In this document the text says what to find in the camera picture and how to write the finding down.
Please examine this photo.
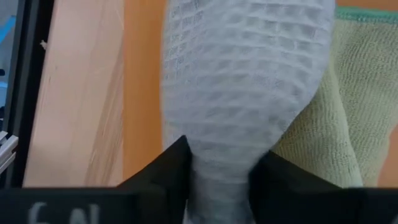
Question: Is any black aluminium table frame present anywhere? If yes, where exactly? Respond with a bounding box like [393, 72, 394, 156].
[0, 0, 56, 189]

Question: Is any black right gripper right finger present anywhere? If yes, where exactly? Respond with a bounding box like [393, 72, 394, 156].
[248, 149, 343, 224]

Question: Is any orange translucent plastic basket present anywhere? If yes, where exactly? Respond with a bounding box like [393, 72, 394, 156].
[123, 0, 398, 188]

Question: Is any green microfiber towel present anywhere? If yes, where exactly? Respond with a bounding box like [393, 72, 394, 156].
[272, 6, 398, 189]

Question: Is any grey waffle-weave towel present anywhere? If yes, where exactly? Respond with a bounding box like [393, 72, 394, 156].
[160, 0, 336, 224]

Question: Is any silver metal bracket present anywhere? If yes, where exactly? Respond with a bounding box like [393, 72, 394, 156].
[0, 130, 19, 175]

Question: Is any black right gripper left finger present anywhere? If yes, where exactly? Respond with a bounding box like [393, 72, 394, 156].
[117, 134, 192, 224]

